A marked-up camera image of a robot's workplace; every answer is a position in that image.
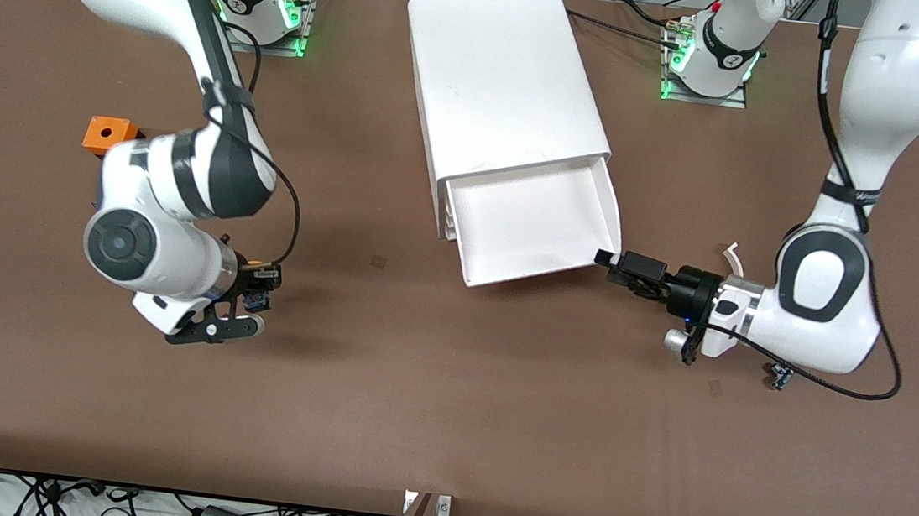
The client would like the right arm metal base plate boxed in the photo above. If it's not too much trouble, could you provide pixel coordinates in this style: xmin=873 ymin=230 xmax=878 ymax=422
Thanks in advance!
xmin=218 ymin=0 xmax=318 ymax=60

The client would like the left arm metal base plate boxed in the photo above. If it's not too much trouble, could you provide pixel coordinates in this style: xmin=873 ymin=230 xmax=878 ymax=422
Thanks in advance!
xmin=658 ymin=17 xmax=757 ymax=111

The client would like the orange box with hole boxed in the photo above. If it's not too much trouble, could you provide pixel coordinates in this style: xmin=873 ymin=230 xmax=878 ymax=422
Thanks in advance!
xmin=81 ymin=114 xmax=145 ymax=161

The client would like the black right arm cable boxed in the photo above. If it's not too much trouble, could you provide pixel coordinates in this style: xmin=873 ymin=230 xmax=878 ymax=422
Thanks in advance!
xmin=185 ymin=19 xmax=320 ymax=270

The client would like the yellow push button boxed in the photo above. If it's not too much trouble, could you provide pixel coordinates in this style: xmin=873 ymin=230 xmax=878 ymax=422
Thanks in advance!
xmin=240 ymin=256 xmax=275 ymax=314

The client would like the black base cable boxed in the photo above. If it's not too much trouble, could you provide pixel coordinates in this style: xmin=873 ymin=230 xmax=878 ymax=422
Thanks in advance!
xmin=563 ymin=8 xmax=686 ymax=50

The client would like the white curved plastic strip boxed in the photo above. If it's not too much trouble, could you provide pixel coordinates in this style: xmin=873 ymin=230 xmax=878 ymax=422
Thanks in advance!
xmin=718 ymin=241 xmax=748 ymax=279

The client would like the white drawer cabinet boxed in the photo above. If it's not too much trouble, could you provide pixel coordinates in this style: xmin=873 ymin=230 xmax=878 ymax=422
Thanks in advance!
xmin=385 ymin=0 xmax=627 ymax=258

